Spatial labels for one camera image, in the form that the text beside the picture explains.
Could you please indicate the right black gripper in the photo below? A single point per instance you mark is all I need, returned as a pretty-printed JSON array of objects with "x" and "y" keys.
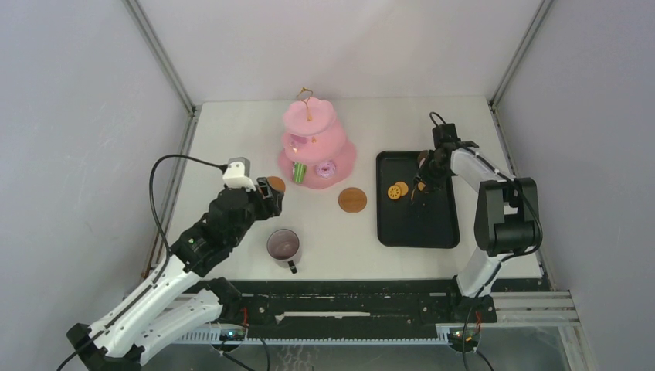
[{"x": 434, "y": 183}]

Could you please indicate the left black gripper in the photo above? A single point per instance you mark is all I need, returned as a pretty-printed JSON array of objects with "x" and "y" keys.
[{"x": 269, "y": 206}]

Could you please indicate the yellow round biscuit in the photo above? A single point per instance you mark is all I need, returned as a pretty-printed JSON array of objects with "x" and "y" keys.
[{"x": 394, "y": 192}]

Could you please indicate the black serving tray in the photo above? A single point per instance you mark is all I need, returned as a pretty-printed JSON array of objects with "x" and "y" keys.
[{"x": 431, "y": 222}]

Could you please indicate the purple mug with black handle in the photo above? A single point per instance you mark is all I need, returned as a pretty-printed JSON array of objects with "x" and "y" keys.
[{"x": 284, "y": 247}]

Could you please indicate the green striped cake slice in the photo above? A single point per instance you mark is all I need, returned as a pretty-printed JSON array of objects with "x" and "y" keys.
[{"x": 299, "y": 172}]

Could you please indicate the pink frosted sprinkle donut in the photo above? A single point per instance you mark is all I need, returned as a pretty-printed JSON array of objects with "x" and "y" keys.
[{"x": 326, "y": 170}]

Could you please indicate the pink three-tier cake stand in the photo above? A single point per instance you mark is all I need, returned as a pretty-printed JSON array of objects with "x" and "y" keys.
[{"x": 311, "y": 116}]

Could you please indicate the chocolate round cookie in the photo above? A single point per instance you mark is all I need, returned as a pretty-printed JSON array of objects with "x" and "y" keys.
[{"x": 423, "y": 155}]

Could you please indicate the pink-tipped metal tongs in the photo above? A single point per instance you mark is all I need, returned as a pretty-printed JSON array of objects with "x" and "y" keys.
[{"x": 418, "y": 189}]

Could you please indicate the pink cupcake toy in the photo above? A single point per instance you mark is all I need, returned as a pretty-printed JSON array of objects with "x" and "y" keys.
[{"x": 298, "y": 143}]

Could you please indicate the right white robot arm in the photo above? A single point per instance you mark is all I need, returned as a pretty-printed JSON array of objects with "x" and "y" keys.
[{"x": 506, "y": 223}]

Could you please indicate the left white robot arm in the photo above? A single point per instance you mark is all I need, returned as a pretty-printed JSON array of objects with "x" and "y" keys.
[{"x": 142, "y": 325}]

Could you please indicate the left wooden round coaster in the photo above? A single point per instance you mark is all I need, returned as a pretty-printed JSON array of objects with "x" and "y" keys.
[{"x": 276, "y": 184}]

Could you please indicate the wooden round coaster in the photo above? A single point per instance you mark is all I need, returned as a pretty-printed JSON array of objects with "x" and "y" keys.
[
  {"x": 352, "y": 200},
  {"x": 276, "y": 184}
]

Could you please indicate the right wooden round coaster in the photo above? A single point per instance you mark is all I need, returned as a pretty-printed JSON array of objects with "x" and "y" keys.
[{"x": 352, "y": 200}]

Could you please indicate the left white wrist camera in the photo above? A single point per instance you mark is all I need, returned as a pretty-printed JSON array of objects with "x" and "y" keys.
[{"x": 236, "y": 175}]

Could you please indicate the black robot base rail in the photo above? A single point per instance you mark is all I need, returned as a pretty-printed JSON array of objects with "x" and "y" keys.
[{"x": 359, "y": 310}]

